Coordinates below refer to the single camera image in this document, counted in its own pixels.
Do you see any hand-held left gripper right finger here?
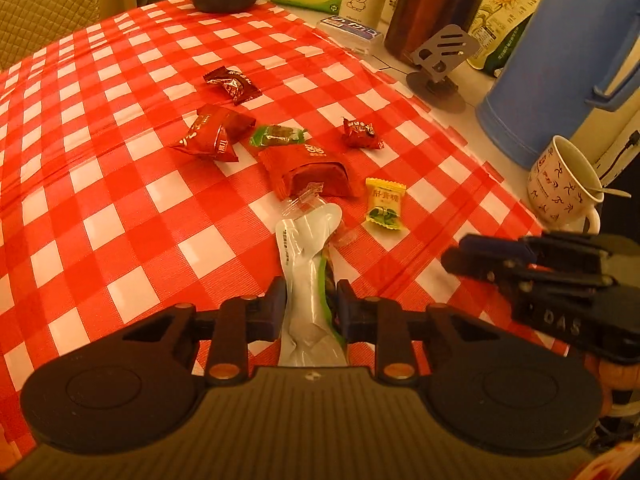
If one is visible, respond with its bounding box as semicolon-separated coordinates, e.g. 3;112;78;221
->
336;279;498;383

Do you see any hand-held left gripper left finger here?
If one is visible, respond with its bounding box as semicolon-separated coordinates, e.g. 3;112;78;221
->
120;276;288;382

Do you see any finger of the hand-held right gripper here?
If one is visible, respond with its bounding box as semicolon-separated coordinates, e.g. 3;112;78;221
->
459;232;601;265
441;247;613;295

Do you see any white green snack packet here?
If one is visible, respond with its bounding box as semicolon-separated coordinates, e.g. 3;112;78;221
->
275;184;357;368

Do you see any yellow green candy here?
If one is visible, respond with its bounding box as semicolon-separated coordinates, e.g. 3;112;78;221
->
364;177;407;232

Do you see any red snack packet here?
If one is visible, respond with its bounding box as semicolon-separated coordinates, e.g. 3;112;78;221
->
168;103;257;163
257;142;362;201

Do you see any small dark red candy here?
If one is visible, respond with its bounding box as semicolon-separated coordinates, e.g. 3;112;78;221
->
341;116;385;151

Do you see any person's right hand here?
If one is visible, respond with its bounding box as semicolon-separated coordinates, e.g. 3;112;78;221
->
596;354;632;417

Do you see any white mug with red figures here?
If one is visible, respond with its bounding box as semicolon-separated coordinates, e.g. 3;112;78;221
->
527;135;606;234

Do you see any red white patterned clothing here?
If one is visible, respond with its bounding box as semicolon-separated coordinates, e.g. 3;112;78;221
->
575;439;640;480

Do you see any blue plastic pitcher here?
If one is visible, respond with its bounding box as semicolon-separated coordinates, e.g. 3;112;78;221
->
475;0;640;171

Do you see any grey metal phone stand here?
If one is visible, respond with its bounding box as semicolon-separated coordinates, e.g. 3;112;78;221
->
406;23;481;114

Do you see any sunflower seed bag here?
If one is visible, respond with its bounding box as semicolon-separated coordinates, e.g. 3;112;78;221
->
467;0;552;77

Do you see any dark red wrapped candy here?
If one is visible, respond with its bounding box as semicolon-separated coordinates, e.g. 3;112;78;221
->
202;66;262;106

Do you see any red white checkered tablecloth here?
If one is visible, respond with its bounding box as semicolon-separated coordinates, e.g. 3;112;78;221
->
0;0;585;468

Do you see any brown metal thermos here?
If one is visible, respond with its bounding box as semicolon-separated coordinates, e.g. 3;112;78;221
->
384;0;494;64

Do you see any blue white flat box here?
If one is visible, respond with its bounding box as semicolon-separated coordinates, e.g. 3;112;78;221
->
316;15;384;56

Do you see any small white cup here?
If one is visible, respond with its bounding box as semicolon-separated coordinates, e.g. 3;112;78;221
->
380;0;406;26

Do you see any beige quilted chair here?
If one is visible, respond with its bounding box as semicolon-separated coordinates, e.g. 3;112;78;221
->
0;0;104;71

